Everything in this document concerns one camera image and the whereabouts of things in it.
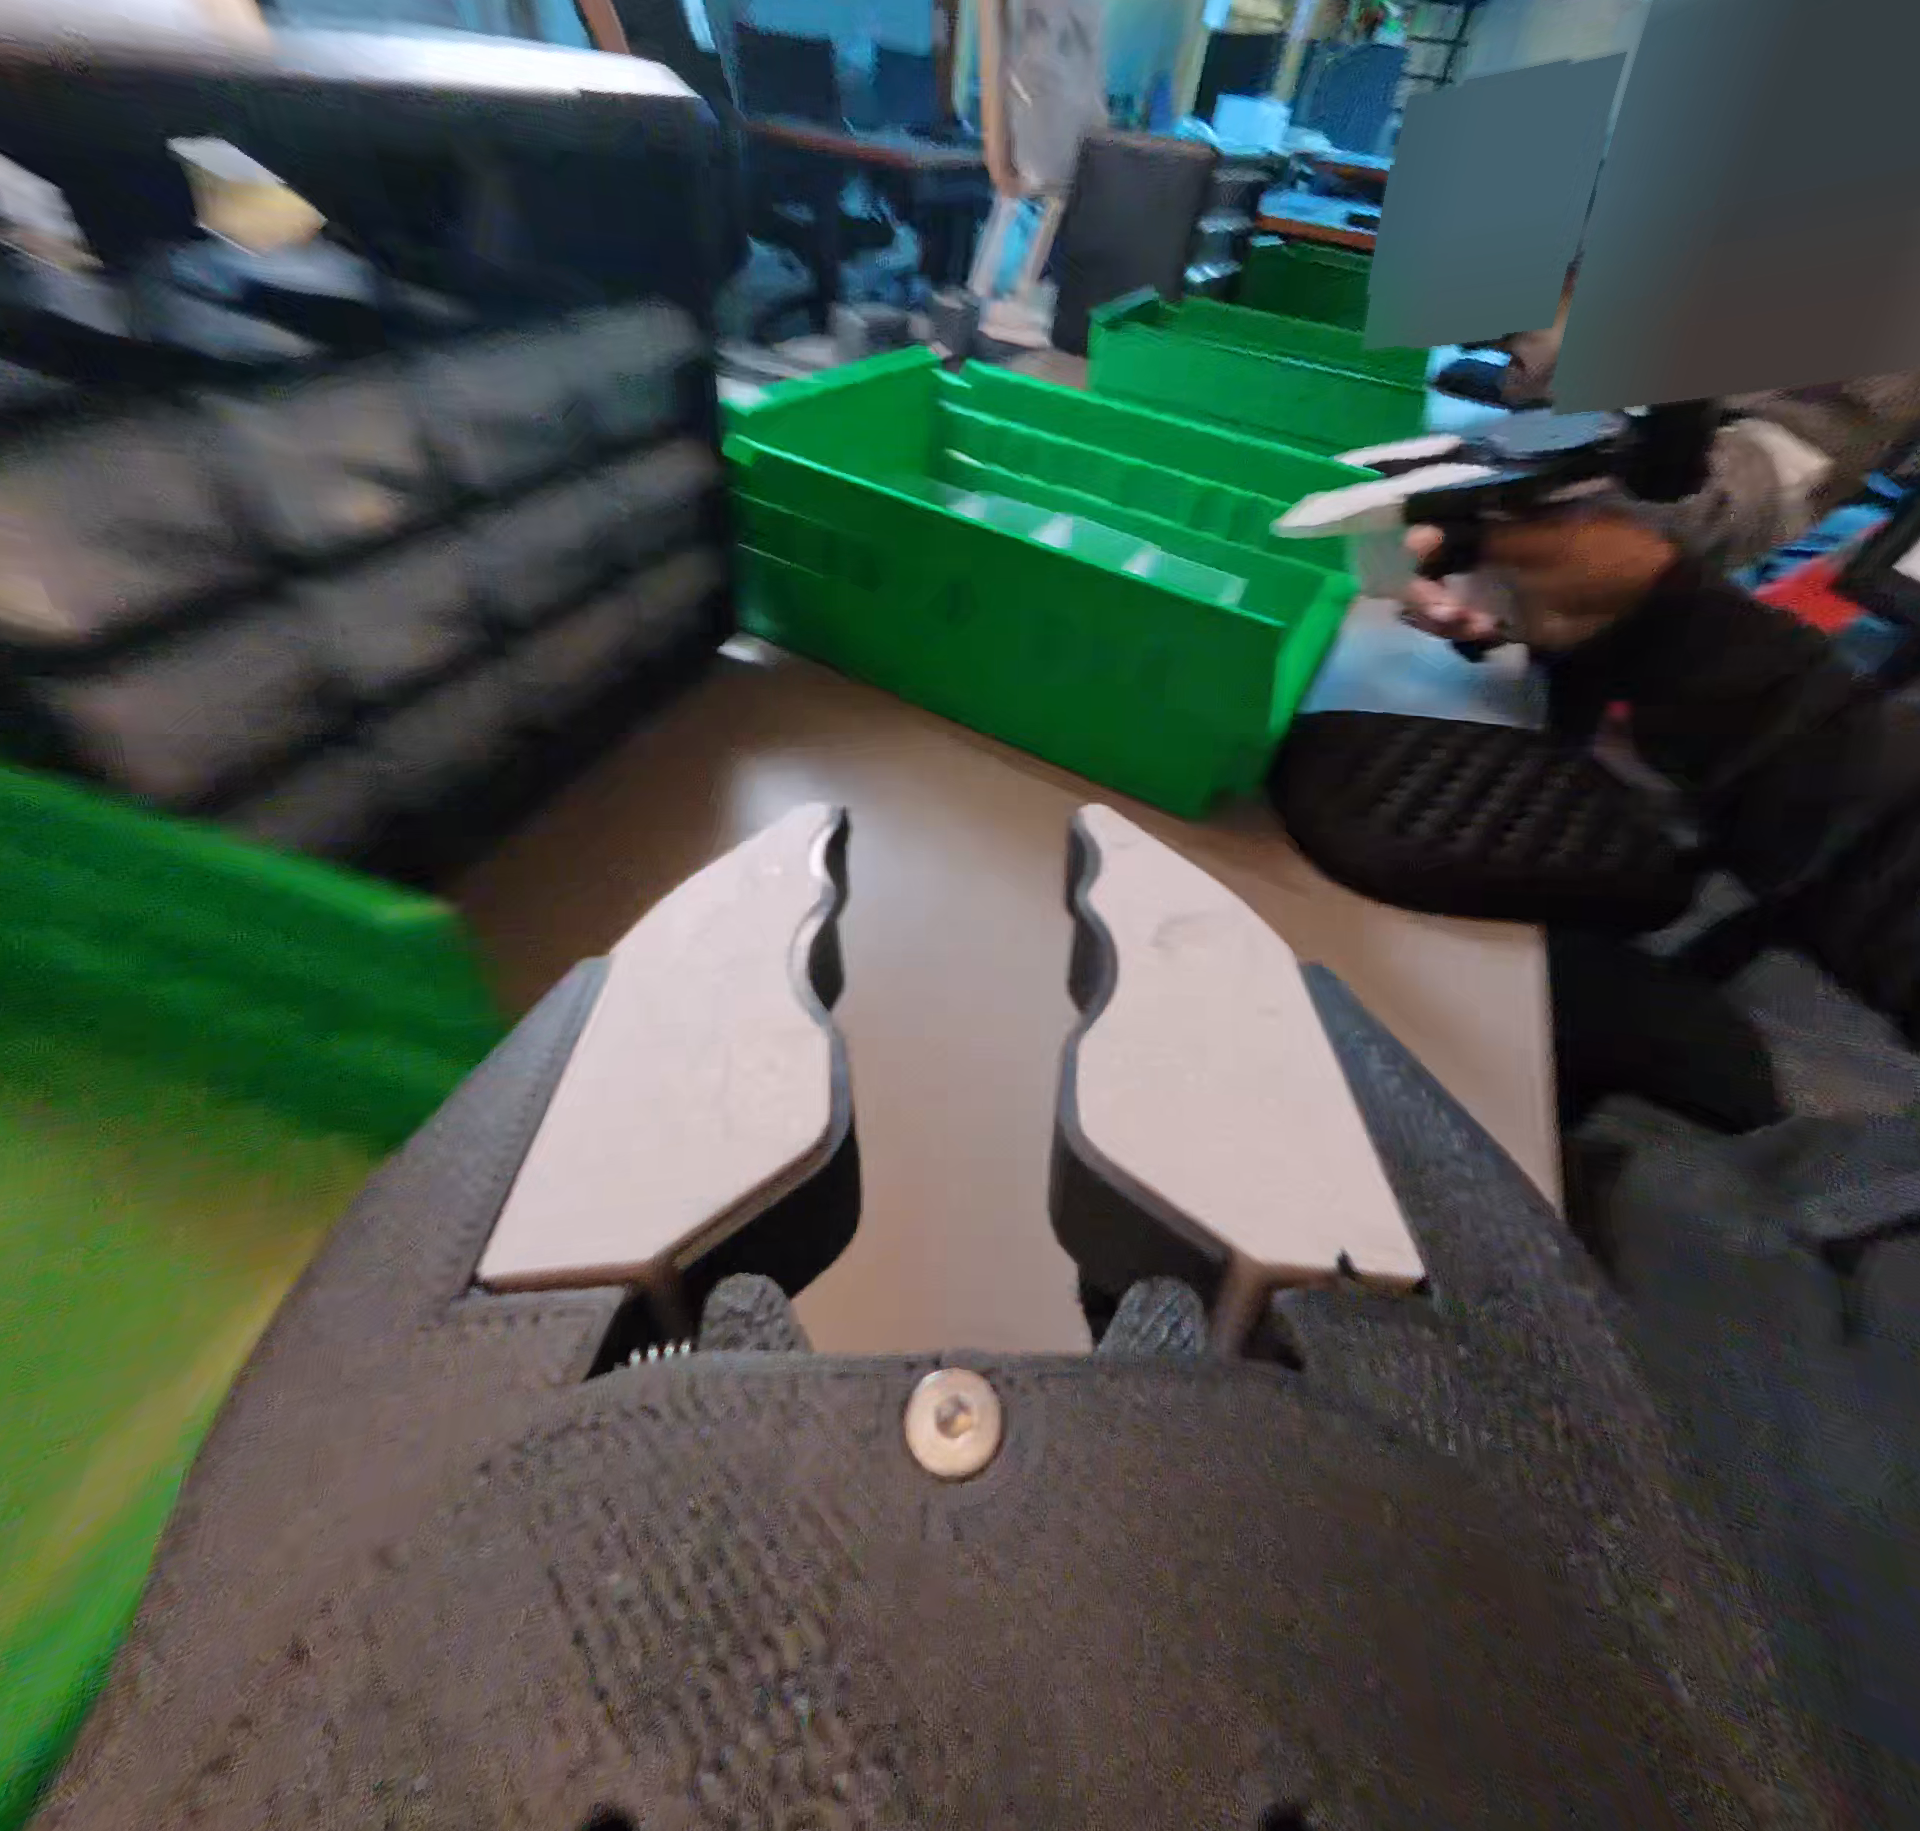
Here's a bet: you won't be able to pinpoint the black drawer cabinet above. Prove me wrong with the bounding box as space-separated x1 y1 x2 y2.
1050 129 1219 355
0 39 743 887

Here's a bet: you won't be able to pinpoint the person's legs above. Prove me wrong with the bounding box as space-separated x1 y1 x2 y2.
1551 930 1920 1831

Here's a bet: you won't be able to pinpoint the green plastic bin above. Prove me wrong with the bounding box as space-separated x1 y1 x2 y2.
1087 284 1433 452
0 765 505 1772
1237 233 1373 332
724 344 1360 818

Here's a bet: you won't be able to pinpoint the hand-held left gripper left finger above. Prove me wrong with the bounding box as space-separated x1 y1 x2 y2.
472 803 868 1360

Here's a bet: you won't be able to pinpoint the wooden stand with sheet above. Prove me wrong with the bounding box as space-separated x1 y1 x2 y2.
961 0 1120 341

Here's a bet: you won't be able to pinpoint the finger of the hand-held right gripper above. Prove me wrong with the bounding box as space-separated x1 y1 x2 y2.
1268 466 1454 543
1333 431 1483 478

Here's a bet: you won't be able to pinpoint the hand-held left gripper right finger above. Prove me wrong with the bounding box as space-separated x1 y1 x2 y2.
1050 803 1428 1360

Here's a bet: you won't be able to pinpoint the pale desk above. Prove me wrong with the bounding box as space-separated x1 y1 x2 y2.
441 593 1570 1360

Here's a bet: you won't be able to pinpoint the set of clear drawers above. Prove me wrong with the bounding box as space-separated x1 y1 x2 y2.
0 233 728 827

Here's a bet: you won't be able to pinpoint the person's right forearm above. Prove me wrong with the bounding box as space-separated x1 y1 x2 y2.
1536 570 1920 992

